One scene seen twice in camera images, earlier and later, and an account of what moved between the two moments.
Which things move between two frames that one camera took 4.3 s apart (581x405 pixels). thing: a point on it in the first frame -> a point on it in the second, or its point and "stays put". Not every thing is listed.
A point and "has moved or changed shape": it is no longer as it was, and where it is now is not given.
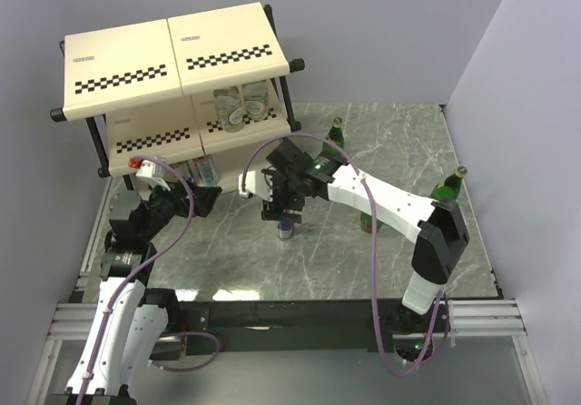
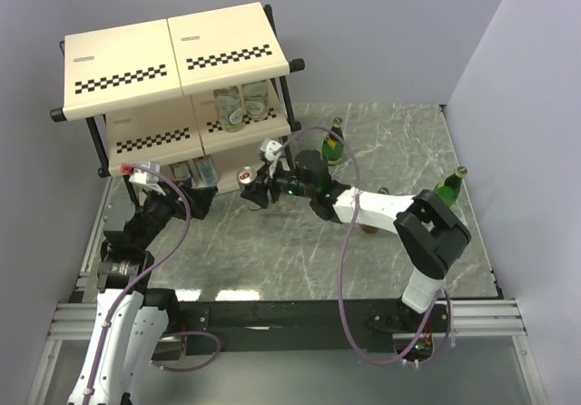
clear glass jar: (255, 98) stays put
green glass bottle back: (335, 135) stays put
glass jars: (230, 110) stays put
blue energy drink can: (285, 230) has moved or changed shape
